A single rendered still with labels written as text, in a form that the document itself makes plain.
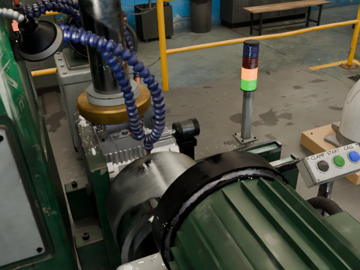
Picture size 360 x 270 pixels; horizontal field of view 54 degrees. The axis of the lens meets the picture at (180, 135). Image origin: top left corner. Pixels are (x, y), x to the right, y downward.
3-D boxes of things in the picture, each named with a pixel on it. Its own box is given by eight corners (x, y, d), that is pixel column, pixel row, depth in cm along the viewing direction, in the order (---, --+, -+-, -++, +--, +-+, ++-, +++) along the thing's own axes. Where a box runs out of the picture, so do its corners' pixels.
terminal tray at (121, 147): (104, 168, 90) (99, 144, 86) (96, 148, 98) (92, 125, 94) (149, 157, 93) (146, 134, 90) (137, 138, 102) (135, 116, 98)
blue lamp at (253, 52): (247, 59, 129) (248, 46, 127) (239, 54, 134) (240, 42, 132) (261, 56, 131) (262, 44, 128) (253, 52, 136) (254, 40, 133)
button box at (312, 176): (307, 188, 90) (317, 182, 86) (294, 164, 93) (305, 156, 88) (358, 172, 95) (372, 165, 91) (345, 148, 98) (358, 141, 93)
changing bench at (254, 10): (313, 25, 608) (317, -2, 586) (326, 29, 582) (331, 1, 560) (241, 35, 570) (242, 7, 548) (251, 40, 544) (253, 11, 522)
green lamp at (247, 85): (245, 92, 136) (246, 81, 134) (238, 87, 141) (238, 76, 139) (259, 89, 138) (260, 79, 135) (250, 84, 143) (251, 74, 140)
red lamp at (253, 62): (247, 70, 131) (247, 59, 129) (239, 65, 136) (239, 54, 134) (261, 67, 133) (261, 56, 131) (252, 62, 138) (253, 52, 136)
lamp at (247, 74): (246, 81, 134) (247, 70, 131) (238, 76, 139) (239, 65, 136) (260, 79, 135) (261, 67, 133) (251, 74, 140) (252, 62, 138)
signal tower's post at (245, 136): (241, 144, 147) (247, 45, 125) (232, 135, 153) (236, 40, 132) (257, 140, 149) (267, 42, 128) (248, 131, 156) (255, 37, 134)
